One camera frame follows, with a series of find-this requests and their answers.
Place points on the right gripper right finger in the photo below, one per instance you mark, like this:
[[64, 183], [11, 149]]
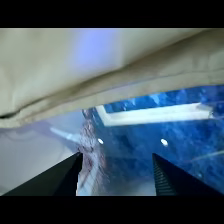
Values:
[[180, 183]]

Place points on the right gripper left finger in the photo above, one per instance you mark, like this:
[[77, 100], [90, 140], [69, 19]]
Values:
[[55, 181]]

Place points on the beige garment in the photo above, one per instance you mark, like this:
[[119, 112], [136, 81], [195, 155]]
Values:
[[83, 70]]

